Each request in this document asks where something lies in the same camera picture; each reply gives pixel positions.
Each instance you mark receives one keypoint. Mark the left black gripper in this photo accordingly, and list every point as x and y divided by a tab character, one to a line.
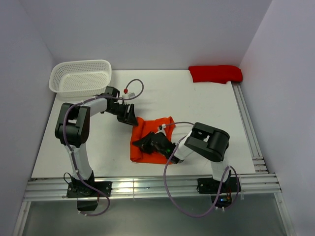
129	117

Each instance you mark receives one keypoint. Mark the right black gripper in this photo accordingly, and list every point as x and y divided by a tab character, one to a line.
143	143

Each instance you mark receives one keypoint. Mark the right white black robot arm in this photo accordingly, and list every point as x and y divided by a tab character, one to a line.
207	141

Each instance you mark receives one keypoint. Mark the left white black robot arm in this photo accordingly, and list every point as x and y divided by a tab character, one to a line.
73	125

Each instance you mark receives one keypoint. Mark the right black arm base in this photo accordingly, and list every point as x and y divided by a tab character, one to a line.
211	186

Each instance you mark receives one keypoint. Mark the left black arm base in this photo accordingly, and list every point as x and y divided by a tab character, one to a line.
87	199

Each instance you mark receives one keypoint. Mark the white perforated plastic basket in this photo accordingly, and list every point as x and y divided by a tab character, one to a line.
80	78

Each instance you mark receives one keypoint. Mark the red rolled t-shirt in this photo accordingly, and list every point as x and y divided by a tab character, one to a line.
216	74

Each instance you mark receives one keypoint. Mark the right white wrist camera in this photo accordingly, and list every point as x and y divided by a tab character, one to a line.
161	129

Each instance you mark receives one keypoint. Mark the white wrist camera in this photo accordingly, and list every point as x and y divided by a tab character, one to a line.
161	129
128	95

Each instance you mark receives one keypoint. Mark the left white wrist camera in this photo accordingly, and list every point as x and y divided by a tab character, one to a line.
128	95

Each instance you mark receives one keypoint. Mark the aluminium right side rail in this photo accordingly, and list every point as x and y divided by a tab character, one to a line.
257	156

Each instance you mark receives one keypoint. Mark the aluminium rail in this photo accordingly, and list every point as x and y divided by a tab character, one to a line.
257	156
54	189

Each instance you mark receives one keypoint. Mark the aluminium front rail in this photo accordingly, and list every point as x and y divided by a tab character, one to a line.
54	189

